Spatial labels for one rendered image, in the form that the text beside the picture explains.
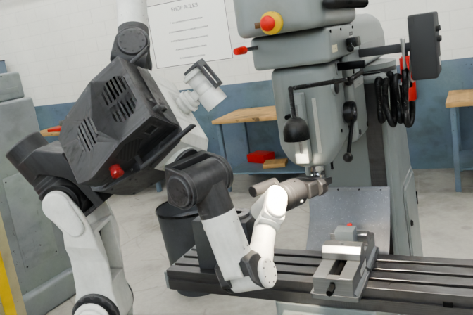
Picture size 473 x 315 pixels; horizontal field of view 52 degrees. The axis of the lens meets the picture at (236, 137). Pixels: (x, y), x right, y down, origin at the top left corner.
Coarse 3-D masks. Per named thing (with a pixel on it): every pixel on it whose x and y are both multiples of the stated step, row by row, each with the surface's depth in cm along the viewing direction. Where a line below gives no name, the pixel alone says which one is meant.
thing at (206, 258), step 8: (240, 208) 176; (240, 216) 169; (248, 216) 171; (192, 224) 175; (200, 224) 174; (248, 224) 167; (200, 232) 174; (248, 232) 167; (200, 240) 175; (208, 240) 174; (248, 240) 167; (200, 248) 176; (208, 248) 175; (200, 256) 177; (208, 256) 175; (200, 264) 178; (208, 264) 176
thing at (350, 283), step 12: (360, 240) 161; (372, 240) 168; (372, 252) 166; (324, 264) 152; (336, 264) 155; (348, 264) 150; (360, 264) 151; (372, 264) 160; (324, 276) 145; (336, 276) 144; (348, 276) 143; (360, 276) 151; (324, 288) 145; (336, 288) 143; (348, 288) 142; (360, 288) 146; (336, 300) 144; (348, 300) 142
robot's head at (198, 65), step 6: (198, 60) 127; (204, 60) 129; (192, 66) 127; (198, 66) 126; (204, 66) 129; (186, 72) 129; (192, 72) 127; (204, 72) 126; (210, 72) 129; (186, 78) 128; (210, 78) 127; (216, 78) 129; (216, 84) 127
